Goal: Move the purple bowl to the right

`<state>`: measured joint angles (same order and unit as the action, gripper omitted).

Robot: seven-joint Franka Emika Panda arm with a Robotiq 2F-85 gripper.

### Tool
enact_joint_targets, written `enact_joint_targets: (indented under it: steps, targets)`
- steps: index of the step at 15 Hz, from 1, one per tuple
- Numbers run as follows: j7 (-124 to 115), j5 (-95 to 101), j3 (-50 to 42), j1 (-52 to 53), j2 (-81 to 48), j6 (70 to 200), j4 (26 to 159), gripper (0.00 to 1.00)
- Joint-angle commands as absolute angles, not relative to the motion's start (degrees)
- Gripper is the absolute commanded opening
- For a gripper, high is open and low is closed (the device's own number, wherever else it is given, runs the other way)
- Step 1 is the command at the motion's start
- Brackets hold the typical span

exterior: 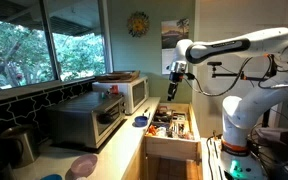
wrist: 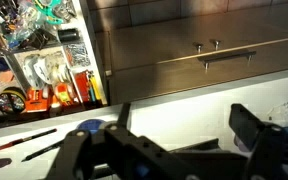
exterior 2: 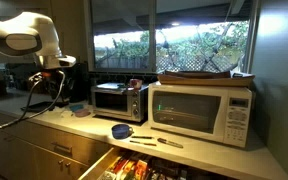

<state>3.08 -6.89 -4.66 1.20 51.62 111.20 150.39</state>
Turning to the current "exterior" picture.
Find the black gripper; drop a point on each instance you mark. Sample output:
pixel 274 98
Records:
pixel 174 78

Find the purple bowl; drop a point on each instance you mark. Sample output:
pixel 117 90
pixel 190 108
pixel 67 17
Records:
pixel 84 165

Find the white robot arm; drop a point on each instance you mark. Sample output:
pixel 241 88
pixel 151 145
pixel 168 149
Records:
pixel 239 115

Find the white microwave oven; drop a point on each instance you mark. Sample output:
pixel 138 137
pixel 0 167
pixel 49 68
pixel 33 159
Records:
pixel 135 92

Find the blue mug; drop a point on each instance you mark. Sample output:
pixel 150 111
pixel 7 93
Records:
pixel 141 121

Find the open wooden drawer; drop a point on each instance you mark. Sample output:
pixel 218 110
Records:
pixel 173 132

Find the wooden tray on microwave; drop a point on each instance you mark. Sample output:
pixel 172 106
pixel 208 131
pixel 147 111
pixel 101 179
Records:
pixel 118 76

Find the red item on toaster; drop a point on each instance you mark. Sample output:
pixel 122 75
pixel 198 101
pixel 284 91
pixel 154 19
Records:
pixel 114 89

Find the silver toaster oven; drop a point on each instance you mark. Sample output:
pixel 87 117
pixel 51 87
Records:
pixel 86 120

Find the blue plate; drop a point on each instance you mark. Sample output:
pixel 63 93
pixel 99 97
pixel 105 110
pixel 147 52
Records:
pixel 52 177

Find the metal kettle pot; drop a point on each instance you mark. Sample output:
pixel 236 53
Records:
pixel 22 149

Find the wall calendar with landscape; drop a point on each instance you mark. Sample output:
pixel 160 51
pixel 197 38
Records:
pixel 171 32

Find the camera mount arm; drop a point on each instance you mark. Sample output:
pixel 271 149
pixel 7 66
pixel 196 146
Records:
pixel 240 74

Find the sun wall decoration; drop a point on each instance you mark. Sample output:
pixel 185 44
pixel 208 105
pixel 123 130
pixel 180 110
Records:
pixel 138 24

